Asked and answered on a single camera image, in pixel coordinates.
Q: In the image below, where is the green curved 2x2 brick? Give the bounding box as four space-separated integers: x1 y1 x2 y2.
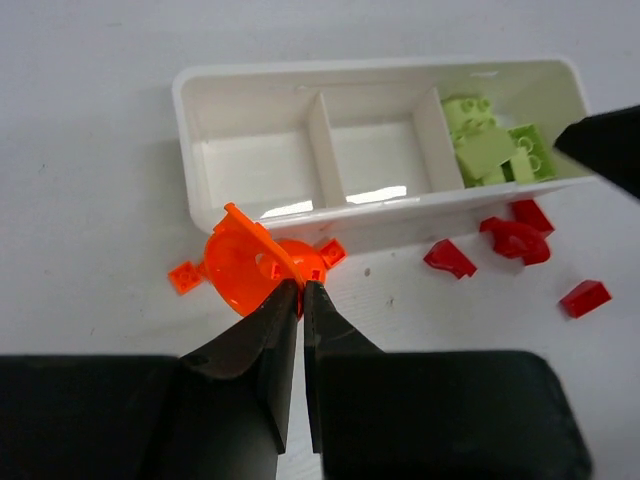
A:
441 96 497 147

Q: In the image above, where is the small red curved slope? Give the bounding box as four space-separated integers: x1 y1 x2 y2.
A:
423 239 477 280

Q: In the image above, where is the red 1x3 brick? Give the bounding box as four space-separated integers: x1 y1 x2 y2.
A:
509 199 555 238

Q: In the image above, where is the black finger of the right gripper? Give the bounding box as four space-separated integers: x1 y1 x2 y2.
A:
553 105 640 200

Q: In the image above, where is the large red arch piece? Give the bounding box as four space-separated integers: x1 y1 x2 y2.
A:
479 217 551 266

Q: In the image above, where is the green small 1x2 brick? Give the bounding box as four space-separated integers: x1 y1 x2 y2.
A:
502 147 542 184

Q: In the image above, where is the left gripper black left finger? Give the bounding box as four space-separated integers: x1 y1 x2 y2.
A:
1 280 298 479

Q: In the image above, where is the green lego block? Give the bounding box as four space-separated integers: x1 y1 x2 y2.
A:
452 128 517 188

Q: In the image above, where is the white three-compartment container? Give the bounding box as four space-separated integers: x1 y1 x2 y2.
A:
172 57 593 236

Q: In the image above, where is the green sloped brick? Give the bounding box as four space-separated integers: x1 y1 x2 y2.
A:
507 123 557 183

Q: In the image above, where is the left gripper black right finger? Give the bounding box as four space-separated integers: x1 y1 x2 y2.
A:
303 282 593 479

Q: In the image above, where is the orange dome lego assembly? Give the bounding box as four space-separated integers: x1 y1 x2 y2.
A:
167 203 348 316

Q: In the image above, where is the red sloped brick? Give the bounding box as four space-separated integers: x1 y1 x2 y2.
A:
559 280 612 319

